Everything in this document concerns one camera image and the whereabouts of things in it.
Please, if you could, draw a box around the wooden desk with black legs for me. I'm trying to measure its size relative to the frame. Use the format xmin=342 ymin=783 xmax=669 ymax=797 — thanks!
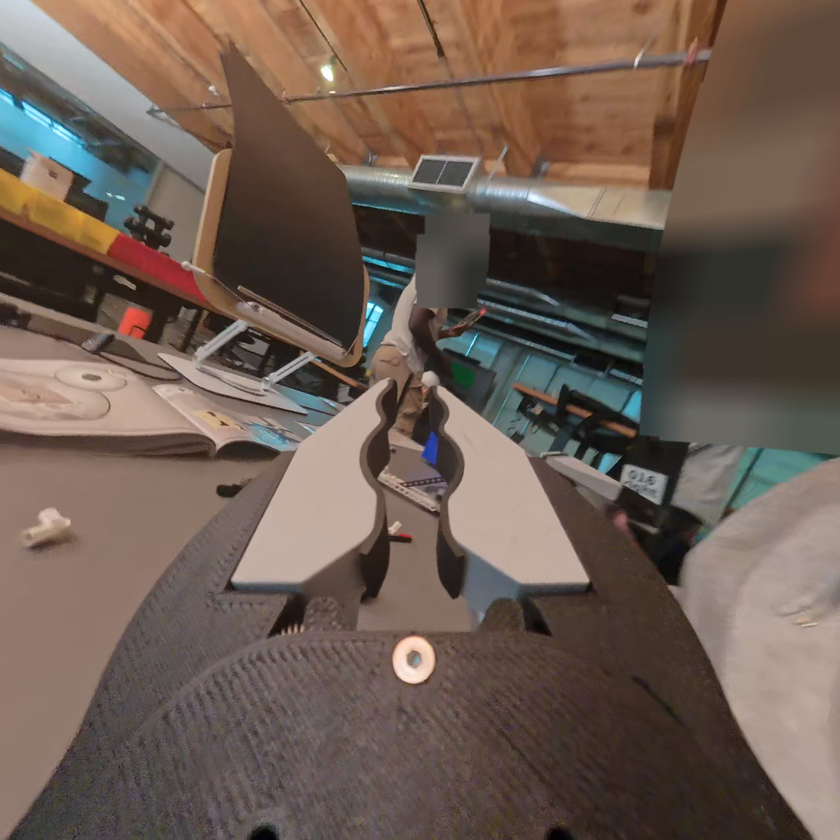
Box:
xmin=512 ymin=381 xmax=641 ymax=460

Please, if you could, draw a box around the row of yellow storage bins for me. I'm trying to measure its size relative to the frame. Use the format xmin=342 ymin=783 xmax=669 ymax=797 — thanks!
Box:
xmin=0 ymin=169 xmax=122 ymax=256

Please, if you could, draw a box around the silver air duct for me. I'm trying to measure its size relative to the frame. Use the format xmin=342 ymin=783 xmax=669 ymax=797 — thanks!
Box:
xmin=338 ymin=157 xmax=667 ymax=234

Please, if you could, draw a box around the white box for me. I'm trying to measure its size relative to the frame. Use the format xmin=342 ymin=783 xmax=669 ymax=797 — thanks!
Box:
xmin=20 ymin=151 xmax=73 ymax=201

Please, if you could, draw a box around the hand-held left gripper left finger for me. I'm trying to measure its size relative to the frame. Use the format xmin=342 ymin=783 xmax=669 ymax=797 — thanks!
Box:
xmin=231 ymin=378 xmax=399 ymax=601

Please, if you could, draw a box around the open instruction booklet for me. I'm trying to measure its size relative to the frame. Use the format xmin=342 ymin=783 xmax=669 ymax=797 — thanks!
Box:
xmin=0 ymin=357 xmax=309 ymax=460

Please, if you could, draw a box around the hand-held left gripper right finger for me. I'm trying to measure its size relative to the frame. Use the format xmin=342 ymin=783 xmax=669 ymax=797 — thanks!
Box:
xmin=427 ymin=386 xmax=591 ymax=610

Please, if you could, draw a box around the red storage bin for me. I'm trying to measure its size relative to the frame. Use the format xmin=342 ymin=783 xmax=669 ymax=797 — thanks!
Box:
xmin=108 ymin=233 xmax=211 ymax=304

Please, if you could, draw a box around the white yellow lego aircraft model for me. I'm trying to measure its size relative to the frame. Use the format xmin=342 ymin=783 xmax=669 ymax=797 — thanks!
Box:
xmin=379 ymin=469 xmax=450 ymax=514

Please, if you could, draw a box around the small white lego connector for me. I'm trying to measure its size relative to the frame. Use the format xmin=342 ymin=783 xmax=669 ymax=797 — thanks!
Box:
xmin=20 ymin=507 xmax=72 ymax=549

